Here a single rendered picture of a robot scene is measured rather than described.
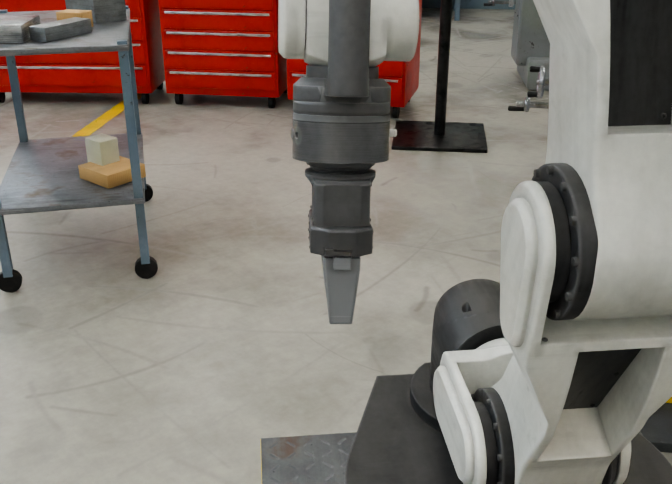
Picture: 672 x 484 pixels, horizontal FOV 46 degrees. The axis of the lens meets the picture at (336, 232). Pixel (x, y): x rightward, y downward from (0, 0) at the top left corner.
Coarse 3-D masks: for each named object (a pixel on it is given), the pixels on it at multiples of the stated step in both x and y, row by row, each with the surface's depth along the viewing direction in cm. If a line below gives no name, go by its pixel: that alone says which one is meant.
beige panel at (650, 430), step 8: (664, 408) 211; (656, 416) 208; (664, 416) 208; (648, 424) 205; (656, 424) 205; (664, 424) 205; (648, 432) 202; (656, 432) 202; (664, 432) 202; (656, 440) 199; (664, 440) 199; (664, 448) 199
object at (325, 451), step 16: (352, 432) 144; (640, 432) 144; (272, 448) 140; (288, 448) 140; (304, 448) 140; (320, 448) 140; (336, 448) 140; (272, 464) 136; (288, 464) 136; (304, 464) 136; (320, 464) 136; (336, 464) 136; (272, 480) 132; (288, 480) 132; (304, 480) 132; (320, 480) 132; (336, 480) 132
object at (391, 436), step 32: (480, 288) 118; (448, 320) 116; (480, 320) 111; (384, 384) 128; (416, 384) 125; (384, 416) 120; (416, 416) 120; (352, 448) 114; (384, 448) 114; (416, 448) 114; (640, 448) 114; (352, 480) 108; (384, 480) 108; (416, 480) 108; (448, 480) 108; (640, 480) 108
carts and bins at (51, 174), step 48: (96, 0) 284; (0, 48) 246; (48, 48) 247; (96, 48) 250; (48, 144) 328; (96, 144) 286; (0, 192) 278; (48, 192) 278; (96, 192) 278; (144, 192) 279; (0, 240) 268; (144, 240) 280; (0, 288) 275
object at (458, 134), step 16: (448, 0) 409; (448, 16) 412; (448, 32) 416; (448, 48) 420; (448, 64) 424; (400, 128) 451; (416, 128) 451; (432, 128) 451; (448, 128) 451; (464, 128) 451; (480, 128) 451; (400, 144) 424; (416, 144) 424; (432, 144) 424; (448, 144) 424; (464, 144) 424; (480, 144) 424
